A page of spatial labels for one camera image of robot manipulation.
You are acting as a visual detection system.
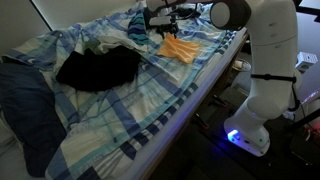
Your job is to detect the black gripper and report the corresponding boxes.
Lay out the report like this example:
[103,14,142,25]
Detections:
[156,23,179,39]

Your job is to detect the orange towel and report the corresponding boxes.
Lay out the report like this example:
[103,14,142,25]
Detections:
[157,34,200,64]

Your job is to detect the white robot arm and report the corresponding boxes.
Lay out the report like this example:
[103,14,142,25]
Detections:
[146,0,301,157]

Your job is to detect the black folded garment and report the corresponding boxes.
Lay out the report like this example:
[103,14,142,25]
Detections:
[143,6,200,29]

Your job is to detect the blue teal striped cloth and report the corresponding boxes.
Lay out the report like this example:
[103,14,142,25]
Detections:
[127,10,149,46]

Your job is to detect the white cloth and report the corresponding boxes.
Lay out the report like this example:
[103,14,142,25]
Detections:
[98,36,148,53]

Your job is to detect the white mattress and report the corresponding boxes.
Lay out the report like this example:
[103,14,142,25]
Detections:
[113,29,247,180]

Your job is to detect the dark blue jeans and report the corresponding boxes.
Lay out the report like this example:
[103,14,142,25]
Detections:
[56,46,141,92]

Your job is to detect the blue plaid bed sheet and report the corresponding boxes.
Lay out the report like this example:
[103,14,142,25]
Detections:
[2,3,234,180]

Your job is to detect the white power strip box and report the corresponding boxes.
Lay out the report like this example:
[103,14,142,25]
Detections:
[295,52,318,73]

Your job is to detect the dark blue blanket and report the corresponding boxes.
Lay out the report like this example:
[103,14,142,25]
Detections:
[0,63,66,177]

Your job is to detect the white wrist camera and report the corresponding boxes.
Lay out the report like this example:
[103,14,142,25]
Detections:
[149,16,171,26]

